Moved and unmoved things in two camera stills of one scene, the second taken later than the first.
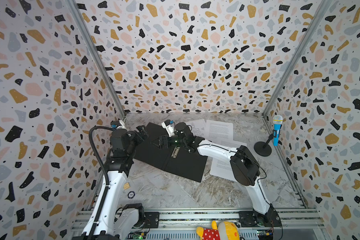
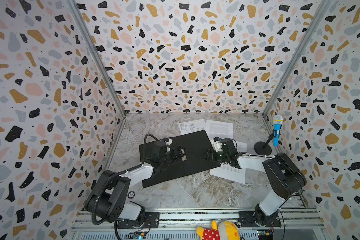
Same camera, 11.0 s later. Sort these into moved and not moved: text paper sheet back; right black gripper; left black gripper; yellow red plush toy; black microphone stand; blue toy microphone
Moved: left black gripper; right black gripper
Not moved: blue toy microphone; text paper sheet back; black microphone stand; yellow red plush toy
